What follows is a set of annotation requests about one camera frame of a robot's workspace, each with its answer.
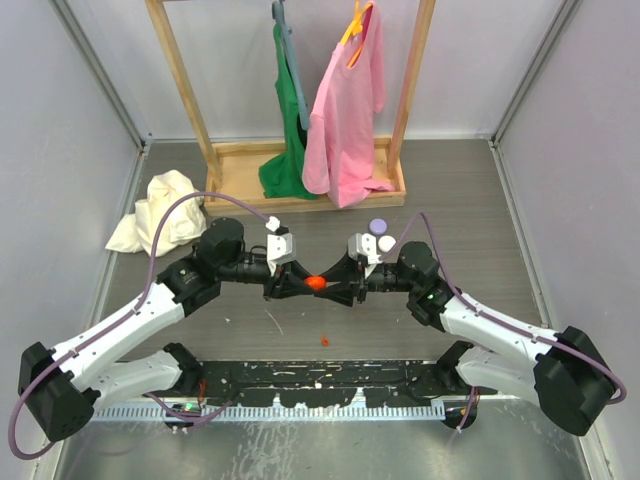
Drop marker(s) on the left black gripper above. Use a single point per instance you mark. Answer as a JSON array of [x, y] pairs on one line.
[[286, 281]]

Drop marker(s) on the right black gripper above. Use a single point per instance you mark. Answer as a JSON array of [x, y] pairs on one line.
[[345, 271]]

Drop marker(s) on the orange earbud case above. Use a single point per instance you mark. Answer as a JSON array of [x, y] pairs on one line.
[[316, 282]]

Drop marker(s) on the white earbud case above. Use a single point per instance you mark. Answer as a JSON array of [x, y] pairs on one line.
[[386, 243]]

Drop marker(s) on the purple earbud case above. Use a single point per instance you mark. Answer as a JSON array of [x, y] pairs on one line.
[[378, 226]]

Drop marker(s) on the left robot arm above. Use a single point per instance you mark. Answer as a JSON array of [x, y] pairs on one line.
[[64, 386]]

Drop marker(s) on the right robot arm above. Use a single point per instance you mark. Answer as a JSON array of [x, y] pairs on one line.
[[562, 373]]

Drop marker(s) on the green shirt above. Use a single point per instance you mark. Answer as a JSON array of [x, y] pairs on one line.
[[281, 176]]

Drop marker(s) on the pink t-shirt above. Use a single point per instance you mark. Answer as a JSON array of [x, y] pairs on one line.
[[340, 153]]

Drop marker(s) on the cream white cloth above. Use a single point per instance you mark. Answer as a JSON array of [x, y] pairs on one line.
[[136, 231]]

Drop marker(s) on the yellow hanger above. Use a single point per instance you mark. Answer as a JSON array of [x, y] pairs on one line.
[[356, 29]]

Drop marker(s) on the grey-blue hanger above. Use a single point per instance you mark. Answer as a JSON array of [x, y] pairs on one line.
[[278, 14]]

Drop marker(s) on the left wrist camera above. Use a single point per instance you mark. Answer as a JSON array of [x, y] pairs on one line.
[[280, 248]]

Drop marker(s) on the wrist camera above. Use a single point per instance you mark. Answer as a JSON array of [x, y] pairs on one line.
[[280, 248], [362, 248]]

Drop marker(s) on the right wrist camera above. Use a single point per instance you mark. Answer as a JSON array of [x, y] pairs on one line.
[[362, 248]]

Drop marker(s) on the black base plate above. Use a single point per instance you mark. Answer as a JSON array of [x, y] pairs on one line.
[[321, 384]]

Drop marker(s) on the grey cable duct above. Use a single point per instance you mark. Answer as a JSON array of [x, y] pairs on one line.
[[149, 411]]

